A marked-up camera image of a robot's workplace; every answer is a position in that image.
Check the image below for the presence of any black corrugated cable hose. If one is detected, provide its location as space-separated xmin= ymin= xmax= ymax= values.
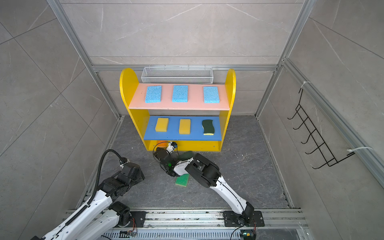
xmin=65 ymin=149 xmax=128 ymax=226

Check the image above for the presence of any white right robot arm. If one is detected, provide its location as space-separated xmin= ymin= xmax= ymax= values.
xmin=153 ymin=146 xmax=265 ymax=228

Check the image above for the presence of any black wire hook rack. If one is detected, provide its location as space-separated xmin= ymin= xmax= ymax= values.
xmin=287 ymin=89 xmax=355 ymax=170

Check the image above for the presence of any yellow shelf unit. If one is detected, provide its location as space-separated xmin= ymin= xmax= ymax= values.
xmin=120 ymin=69 xmax=237 ymax=152

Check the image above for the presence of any dark green wavy sponge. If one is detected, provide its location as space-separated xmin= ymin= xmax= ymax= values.
xmin=179 ymin=151 xmax=195 ymax=161
xmin=202 ymin=120 xmax=215 ymax=136

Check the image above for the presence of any yellow rectangular sponge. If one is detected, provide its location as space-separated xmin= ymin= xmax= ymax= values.
xmin=179 ymin=119 xmax=191 ymax=135

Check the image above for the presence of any bright green sponge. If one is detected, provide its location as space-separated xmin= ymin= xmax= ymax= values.
xmin=175 ymin=174 xmax=190 ymax=187

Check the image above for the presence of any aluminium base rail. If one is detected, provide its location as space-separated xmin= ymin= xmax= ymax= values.
xmin=91 ymin=209 xmax=314 ymax=240

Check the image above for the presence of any light blue cellulose sponge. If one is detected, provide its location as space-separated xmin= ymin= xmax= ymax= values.
xmin=203 ymin=86 xmax=220 ymax=104

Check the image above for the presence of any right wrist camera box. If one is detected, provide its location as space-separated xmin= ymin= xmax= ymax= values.
xmin=166 ymin=142 xmax=178 ymax=155

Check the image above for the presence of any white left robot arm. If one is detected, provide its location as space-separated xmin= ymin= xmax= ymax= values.
xmin=32 ymin=163 xmax=145 ymax=240

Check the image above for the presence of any dark green wavy sponge front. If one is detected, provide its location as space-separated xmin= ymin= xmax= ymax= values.
xmin=202 ymin=120 xmax=215 ymax=136

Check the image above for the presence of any white wire mesh basket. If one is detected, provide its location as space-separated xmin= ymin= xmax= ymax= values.
xmin=141 ymin=67 xmax=214 ymax=84

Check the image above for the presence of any blue lower shelf board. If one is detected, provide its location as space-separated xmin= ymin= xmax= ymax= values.
xmin=144 ymin=116 xmax=222 ymax=141

